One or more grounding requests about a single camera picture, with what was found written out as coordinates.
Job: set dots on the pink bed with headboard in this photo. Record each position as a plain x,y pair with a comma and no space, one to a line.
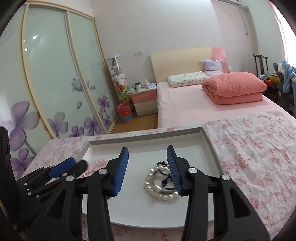
186,105

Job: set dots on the white air conditioner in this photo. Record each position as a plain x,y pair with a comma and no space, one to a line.
233,2

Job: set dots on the dark wooden chair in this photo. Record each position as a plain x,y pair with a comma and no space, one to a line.
261,64

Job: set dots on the wardrobe with flower doors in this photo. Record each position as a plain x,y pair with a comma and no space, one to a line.
54,80

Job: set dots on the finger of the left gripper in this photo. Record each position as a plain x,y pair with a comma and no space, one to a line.
42,194
42,176

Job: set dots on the lilac pillow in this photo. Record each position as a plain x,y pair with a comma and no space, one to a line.
212,67

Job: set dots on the pink floral tablecloth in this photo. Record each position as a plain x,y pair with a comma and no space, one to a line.
257,151

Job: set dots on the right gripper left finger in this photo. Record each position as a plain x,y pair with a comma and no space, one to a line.
61,215

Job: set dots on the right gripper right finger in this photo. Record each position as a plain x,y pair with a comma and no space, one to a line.
234,216

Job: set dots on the pink curtain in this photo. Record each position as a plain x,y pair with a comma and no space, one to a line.
287,35

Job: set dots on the floral white pillow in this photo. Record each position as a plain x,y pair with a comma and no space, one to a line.
187,79

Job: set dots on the grey cardboard tray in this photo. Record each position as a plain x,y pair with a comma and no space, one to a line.
143,201

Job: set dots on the plush toy display tube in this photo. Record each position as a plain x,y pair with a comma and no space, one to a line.
118,79

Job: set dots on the folded orange duvet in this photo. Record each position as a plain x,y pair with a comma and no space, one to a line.
234,88

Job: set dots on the pink bedside table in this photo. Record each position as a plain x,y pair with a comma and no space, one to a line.
145,101

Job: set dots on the blue plush robe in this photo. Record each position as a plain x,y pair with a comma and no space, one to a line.
288,85

